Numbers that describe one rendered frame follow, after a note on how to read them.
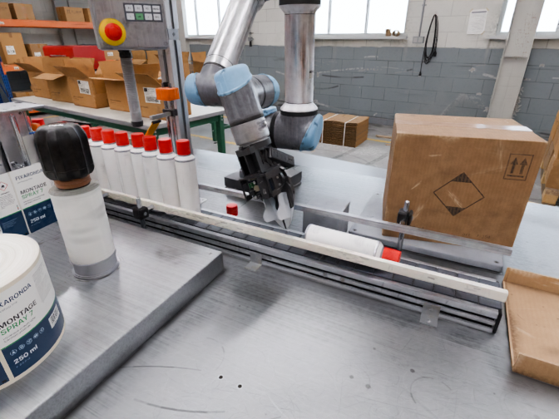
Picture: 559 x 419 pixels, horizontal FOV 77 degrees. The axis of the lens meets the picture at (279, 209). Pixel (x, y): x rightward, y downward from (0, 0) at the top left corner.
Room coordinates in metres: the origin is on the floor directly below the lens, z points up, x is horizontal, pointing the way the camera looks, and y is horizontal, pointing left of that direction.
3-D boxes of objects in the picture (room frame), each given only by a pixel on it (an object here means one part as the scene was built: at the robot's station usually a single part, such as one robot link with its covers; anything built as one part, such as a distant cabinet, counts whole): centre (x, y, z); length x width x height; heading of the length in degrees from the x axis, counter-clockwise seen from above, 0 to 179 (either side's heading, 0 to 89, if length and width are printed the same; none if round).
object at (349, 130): (4.96, -0.87, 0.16); 0.65 x 0.54 x 0.32; 60
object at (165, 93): (0.94, 0.31, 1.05); 0.10 x 0.04 x 0.33; 153
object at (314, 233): (0.65, -0.16, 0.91); 0.20 x 0.05 x 0.05; 62
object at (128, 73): (1.05, 0.42, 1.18); 0.04 x 0.04 x 0.21
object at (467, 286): (0.73, 0.08, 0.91); 1.07 x 0.01 x 0.02; 63
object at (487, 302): (0.89, 0.32, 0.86); 1.65 x 0.08 x 0.04; 63
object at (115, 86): (3.03, 1.20, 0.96); 0.53 x 0.45 x 0.37; 147
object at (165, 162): (0.87, 0.29, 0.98); 0.05 x 0.05 x 0.20
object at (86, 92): (3.22, 1.62, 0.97); 0.45 x 0.38 x 0.37; 148
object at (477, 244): (0.79, 0.05, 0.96); 1.07 x 0.01 x 0.01; 63
